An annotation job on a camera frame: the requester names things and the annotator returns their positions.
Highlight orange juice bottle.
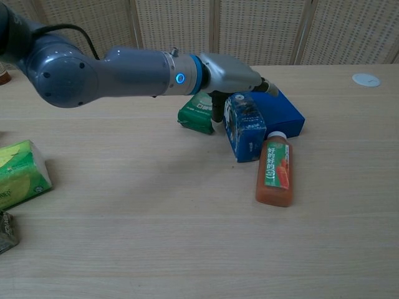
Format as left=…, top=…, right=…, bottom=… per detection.
left=255, top=131, right=294, bottom=207

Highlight blue milk carton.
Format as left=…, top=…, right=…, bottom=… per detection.
left=223, top=92, right=268, bottom=163

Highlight dark glass bottle with label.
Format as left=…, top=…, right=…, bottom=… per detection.
left=0, top=60, right=12, bottom=87

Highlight woven folding screen panel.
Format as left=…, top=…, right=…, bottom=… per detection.
left=297, top=0, right=399, bottom=66
left=213, top=0, right=312, bottom=67
left=18, top=0, right=140, bottom=62
left=133, top=0, right=219, bottom=63

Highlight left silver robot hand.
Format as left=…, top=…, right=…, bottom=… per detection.
left=199, top=52, right=281, bottom=125

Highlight green tissue pack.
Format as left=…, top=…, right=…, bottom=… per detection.
left=0, top=140, right=53, bottom=211

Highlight plain blue box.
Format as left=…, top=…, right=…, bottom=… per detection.
left=249, top=88, right=306, bottom=140

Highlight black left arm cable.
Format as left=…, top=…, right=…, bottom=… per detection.
left=31, top=24, right=101, bottom=60

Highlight green biscuit package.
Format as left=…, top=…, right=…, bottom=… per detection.
left=177, top=92, right=217, bottom=135

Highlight shiny foil snack pack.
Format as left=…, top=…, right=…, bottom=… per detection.
left=0, top=211, right=21, bottom=255

